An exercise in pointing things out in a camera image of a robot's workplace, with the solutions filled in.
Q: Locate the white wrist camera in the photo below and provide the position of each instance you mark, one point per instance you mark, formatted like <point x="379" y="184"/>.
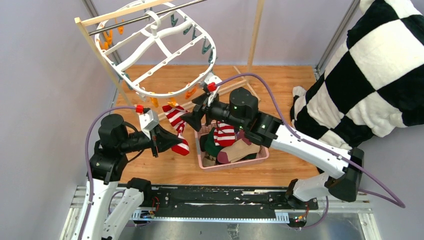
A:
<point x="209" y="85"/>
<point x="148" y="119"/>

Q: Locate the wooden clothes rack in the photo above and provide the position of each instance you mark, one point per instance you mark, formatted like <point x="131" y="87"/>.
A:
<point x="226" y="33"/>

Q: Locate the red white striped sock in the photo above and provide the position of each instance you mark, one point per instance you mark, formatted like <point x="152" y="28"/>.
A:
<point x="174" y="116"/>
<point x="224" y="135"/>

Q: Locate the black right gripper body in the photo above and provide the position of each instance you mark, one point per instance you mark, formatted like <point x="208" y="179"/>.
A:
<point x="211" y="112"/>

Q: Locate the black white checkered blanket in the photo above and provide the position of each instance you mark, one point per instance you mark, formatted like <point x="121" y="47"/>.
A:
<point x="374" y="82"/>

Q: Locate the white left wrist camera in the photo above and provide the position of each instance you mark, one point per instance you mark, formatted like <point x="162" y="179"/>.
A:
<point x="148" y="119"/>

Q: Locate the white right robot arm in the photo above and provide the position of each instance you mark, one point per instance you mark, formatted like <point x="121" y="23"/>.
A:
<point x="340" y="177"/>

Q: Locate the argyle brown sock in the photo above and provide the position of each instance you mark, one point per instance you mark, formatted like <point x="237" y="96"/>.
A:
<point x="208" y="161"/>

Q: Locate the cream purple striped sock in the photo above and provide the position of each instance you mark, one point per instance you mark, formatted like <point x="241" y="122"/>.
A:
<point x="240" y="149"/>

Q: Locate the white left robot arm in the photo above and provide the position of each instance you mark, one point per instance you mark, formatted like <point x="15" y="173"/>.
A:
<point x="108" y="141"/>

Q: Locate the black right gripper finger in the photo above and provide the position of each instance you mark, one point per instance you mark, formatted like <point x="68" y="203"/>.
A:
<point x="202" y="100"/>
<point x="194" y="118"/>

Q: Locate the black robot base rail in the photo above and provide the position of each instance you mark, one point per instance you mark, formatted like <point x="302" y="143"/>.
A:
<point x="227" y="204"/>

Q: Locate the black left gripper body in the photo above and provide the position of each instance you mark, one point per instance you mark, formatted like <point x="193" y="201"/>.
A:
<point x="153" y="139"/>

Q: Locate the white round sock hanger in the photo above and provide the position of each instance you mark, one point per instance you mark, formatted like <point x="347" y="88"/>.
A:
<point x="138" y="39"/>

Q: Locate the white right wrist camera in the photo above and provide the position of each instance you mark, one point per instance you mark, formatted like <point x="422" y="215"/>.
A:
<point x="209" y="85"/>

